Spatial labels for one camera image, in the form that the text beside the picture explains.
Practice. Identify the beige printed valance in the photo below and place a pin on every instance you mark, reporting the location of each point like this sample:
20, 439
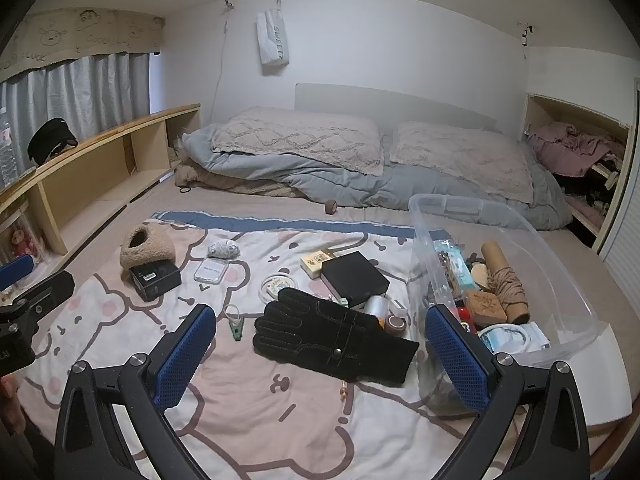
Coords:
75, 35

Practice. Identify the printed bear blanket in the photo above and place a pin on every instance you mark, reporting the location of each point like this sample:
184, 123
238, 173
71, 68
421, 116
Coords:
225, 400

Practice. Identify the beige textured pillow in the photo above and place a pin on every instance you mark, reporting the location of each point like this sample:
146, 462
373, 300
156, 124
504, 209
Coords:
465, 160
295, 140

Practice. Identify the wooden shelf unit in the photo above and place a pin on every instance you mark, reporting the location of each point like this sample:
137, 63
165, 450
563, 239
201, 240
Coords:
90, 175

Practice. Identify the yellow card box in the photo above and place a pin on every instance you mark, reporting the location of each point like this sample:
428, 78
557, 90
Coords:
316, 261

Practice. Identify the clear plastic bin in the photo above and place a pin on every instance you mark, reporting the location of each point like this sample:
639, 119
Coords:
560, 300

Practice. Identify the beige fuzzy slipper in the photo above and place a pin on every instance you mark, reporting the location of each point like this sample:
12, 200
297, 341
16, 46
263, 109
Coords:
145, 247

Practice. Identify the jar with plush toy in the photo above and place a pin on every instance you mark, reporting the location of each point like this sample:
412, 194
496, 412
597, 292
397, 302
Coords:
17, 240

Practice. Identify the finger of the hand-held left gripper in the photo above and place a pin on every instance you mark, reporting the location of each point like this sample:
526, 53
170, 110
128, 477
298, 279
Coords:
15, 269

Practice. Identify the grey duvet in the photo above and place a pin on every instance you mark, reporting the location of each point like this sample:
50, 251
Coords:
350, 182

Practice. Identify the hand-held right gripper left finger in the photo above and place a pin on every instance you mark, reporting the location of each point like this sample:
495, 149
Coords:
185, 355

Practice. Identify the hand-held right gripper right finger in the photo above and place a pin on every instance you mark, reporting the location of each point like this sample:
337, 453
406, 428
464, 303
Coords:
457, 360

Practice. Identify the small black box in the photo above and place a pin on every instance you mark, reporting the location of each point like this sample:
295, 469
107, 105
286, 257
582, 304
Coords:
155, 277

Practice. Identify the black cap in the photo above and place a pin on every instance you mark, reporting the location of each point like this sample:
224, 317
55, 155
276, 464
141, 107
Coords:
50, 137

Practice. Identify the large black box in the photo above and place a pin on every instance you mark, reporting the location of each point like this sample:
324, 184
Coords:
355, 280

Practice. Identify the white bin lid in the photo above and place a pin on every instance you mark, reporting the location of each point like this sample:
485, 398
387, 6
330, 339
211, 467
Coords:
600, 375

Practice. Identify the clear film roll orange core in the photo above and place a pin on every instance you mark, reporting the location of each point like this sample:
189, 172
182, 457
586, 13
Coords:
377, 307

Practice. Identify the black glove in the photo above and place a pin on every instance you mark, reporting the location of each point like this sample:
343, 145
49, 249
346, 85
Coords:
332, 335

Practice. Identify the grey curtain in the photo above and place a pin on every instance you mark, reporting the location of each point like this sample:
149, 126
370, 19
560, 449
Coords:
90, 95

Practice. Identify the person's left hand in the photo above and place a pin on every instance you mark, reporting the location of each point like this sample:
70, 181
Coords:
7, 402

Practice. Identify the beige fleece blanket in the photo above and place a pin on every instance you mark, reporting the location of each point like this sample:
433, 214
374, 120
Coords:
240, 186

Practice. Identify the small brown tape roll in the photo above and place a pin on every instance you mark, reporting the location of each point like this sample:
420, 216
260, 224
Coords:
330, 206

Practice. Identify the wooden cabinet niche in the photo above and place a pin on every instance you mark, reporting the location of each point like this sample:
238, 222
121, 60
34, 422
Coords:
537, 105

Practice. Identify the teal packet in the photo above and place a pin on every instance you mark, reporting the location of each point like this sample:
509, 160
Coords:
457, 260

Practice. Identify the pile of pink clothes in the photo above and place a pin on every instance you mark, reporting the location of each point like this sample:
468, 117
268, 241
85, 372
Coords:
570, 150

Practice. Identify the round clear tape dispenser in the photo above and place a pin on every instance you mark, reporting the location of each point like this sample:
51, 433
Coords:
277, 287

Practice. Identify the white hanging bag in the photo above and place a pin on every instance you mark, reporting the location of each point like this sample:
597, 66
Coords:
272, 37

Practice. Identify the cardboard tube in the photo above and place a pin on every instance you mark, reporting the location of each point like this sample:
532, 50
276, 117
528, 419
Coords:
500, 257

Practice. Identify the wooden box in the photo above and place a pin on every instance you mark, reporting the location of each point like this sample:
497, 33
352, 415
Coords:
482, 306

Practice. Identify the brown twine bundle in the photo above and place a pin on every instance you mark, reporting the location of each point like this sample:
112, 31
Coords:
507, 287

